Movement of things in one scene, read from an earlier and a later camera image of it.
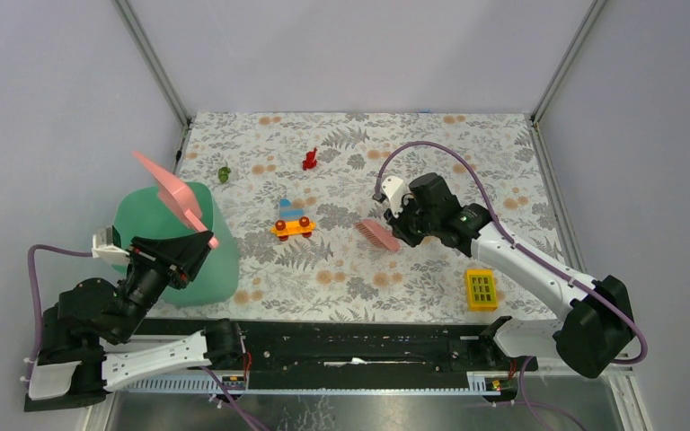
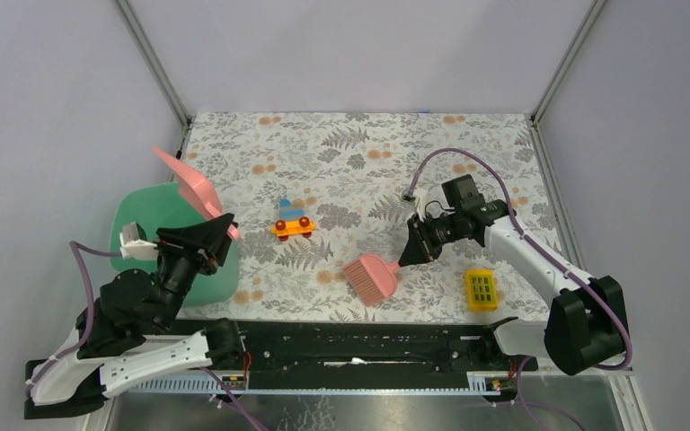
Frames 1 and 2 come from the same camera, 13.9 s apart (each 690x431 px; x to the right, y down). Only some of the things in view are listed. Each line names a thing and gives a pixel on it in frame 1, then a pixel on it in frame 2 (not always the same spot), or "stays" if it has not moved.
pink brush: [379, 234] → [372, 277]
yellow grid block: [482, 289] stays
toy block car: [292, 222] stays
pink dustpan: [177, 198] → [198, 190]
